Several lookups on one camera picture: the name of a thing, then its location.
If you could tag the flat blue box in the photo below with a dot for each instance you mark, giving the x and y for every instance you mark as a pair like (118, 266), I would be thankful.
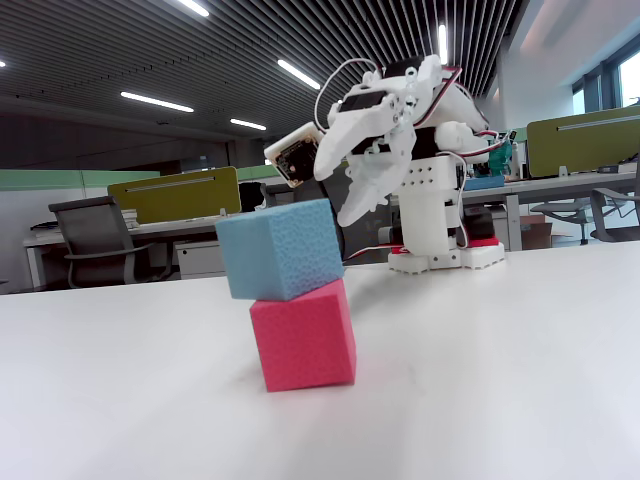
(485, 182)

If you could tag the brown cardboard box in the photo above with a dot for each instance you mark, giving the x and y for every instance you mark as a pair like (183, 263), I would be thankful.
(535, 235)

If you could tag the gray mesh office chair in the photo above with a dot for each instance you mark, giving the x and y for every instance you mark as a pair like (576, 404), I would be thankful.
(565, 207)
(620, 205)

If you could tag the white office desk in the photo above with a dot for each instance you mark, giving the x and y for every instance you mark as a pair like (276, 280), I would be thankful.
(550, 185)
(150, 232)

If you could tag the dark gray office chair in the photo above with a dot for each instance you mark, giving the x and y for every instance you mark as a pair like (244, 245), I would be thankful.
(370, 225)

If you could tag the black backpack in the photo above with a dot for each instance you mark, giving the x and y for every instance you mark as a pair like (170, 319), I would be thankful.
(250, 196)

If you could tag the olive green desk divider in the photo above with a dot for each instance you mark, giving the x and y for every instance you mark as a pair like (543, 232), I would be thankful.
(175, 195)
(575, 150)

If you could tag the white drawer cabinet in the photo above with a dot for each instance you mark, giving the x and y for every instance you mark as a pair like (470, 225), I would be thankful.
(200, 257)

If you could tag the white red robot base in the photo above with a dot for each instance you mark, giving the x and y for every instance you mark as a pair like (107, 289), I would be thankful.
(475, 255)

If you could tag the light green partition panel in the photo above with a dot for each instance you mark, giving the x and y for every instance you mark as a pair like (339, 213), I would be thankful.
(50, 180)

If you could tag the red foam cube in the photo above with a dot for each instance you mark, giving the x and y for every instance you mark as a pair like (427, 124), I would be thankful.
(305, 345)

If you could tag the green bag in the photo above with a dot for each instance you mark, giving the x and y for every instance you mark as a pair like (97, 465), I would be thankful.
(500, 157)

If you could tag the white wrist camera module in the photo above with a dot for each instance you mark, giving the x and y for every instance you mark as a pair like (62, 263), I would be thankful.
(295, 157)

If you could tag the blue foam cube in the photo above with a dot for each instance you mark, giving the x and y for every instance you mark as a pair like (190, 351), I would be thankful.
(280, 250)

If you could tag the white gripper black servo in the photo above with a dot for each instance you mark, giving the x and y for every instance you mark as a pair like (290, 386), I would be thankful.
(372, 111)

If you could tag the stack of books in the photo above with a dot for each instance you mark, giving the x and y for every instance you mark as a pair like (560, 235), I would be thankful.
(130, 217)

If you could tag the small black gray device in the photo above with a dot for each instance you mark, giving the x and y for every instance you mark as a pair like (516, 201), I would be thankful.
(387, 235)

